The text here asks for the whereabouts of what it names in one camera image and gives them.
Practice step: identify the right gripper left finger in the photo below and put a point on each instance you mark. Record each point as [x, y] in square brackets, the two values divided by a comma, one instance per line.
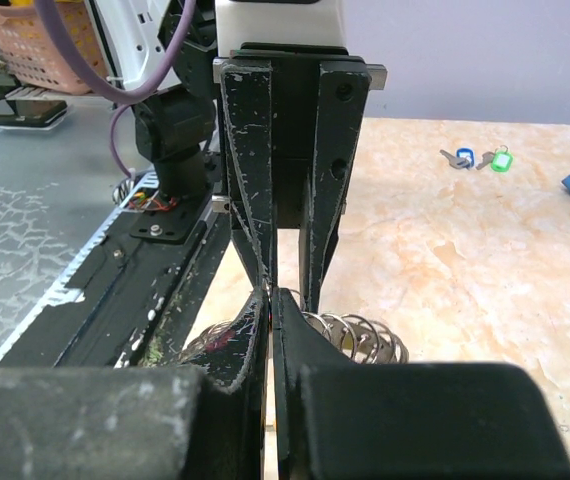
[202, 419]

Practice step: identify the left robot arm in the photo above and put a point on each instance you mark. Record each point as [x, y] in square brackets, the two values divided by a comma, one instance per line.
[171, 124]

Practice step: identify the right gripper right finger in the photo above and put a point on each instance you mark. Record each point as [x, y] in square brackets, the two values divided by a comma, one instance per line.
[337, 419]

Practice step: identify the pink plastic basket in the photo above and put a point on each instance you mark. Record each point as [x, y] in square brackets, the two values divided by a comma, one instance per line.
[32, 57]

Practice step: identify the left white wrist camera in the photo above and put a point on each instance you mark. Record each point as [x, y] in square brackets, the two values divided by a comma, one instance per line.
[310, 23]

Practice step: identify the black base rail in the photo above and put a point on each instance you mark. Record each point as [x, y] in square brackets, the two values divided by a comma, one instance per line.
[131, 295]

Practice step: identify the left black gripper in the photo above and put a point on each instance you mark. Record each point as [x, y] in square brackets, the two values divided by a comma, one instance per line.
[292, 117]

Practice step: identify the green key tag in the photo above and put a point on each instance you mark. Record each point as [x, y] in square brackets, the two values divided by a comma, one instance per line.
[499, 160]

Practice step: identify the black smartphone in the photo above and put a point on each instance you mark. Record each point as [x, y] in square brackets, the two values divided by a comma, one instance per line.
[30, 113]

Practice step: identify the blue key tag upper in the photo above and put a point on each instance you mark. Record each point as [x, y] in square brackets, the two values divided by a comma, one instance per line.
[463, 158]

